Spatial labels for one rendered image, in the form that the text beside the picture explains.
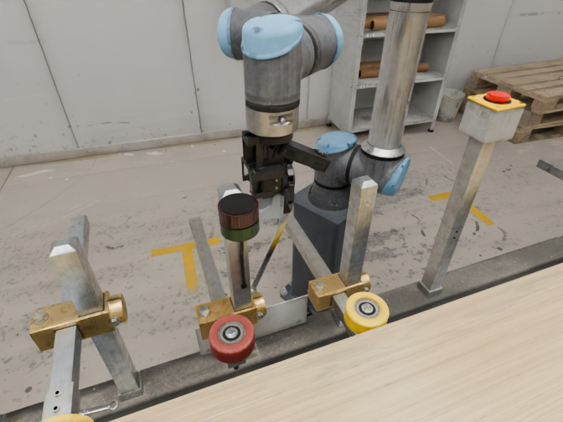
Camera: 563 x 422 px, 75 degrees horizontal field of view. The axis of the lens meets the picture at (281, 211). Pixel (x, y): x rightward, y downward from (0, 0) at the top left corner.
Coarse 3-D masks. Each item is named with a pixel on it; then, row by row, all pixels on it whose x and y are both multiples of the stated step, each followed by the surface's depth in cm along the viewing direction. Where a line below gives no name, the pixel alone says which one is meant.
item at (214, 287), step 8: (192, 224) 95; (200, 224) 95; (192, 232) 93; (200, 232) 93; (200, 240) 90; (200, 248) 88; (208, 248) 88; (200, 256) 86; (208, 256) 86; (200, 264) 87; (208, 264) 84; (208, 272) 81; (216, 272) 81; (208, 280) 79; (216, 280) 79; (208, 288) 78; (216, 288) 78; (216, 296) 76; (224, 296) 76
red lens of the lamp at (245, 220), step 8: (256, 200) 54; (256, 208) 53; (224, 216) 52; (232, 216) 51; (240, 216) 51; (248, 216) 52; (256, 216) 54; (224, 224) 53; (232, 224) 52; (240, 224) 52; (248, 224) 53
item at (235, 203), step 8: (224, 200) 54; (232, 200) 54; (240, 200) 54; (248, 200) 54; (224, 208) 52; (232, 208) 52; (240, 208) 52; (248, 208) 52; (240, 248) 58; (240, 256) 62
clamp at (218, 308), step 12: (216, 300) 74; (228, 300) 74; (252, 300) 74; (216, 312) 72; (228, 312) 72; (240, 312) 72; (252, 312) 73; (264, 312) 74; (204, 324) 70; (252, 324) 75; (204, 336) 72
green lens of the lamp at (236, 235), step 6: (258, 222) 55; (222, 228) 54; (228, 228) 53; (246, 228) 53; (252, 228) 54; (258, 228) 55; (222, 234) 55; (228, 234) 54; (234, 234) 53; (240, 234) 53; (246, 234) 54; (252, 234) 54; (234, 240) 54; (240, 240) 54
